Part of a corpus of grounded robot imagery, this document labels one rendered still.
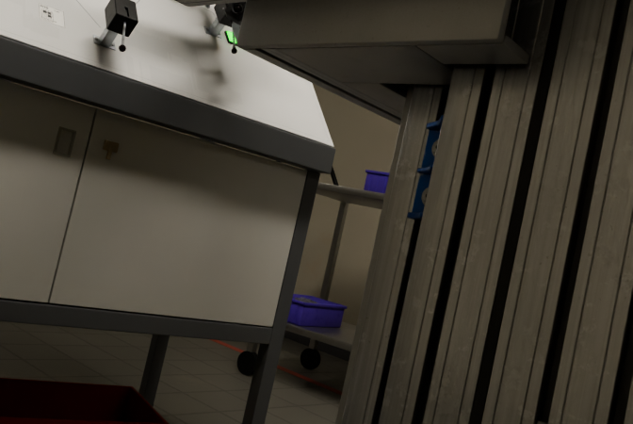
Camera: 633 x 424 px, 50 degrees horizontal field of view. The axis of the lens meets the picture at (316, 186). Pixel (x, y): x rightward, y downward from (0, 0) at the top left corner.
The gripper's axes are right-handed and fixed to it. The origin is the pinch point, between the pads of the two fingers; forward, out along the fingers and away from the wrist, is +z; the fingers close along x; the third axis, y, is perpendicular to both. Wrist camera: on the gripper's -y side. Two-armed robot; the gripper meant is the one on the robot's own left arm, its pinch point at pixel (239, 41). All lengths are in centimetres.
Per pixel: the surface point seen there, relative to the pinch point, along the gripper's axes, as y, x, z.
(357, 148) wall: 179, -27, 175
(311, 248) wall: 136, -34, 226
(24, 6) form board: -33.2, 31.0, -8.1
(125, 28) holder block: -25.6, 13.9, -9.5
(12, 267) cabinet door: -65, 7, 21
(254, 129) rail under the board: -12.0, -13.8, 9.6
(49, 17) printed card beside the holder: -30.9, 27.3, -6.6
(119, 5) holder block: -24.2, 16.8, -12.7
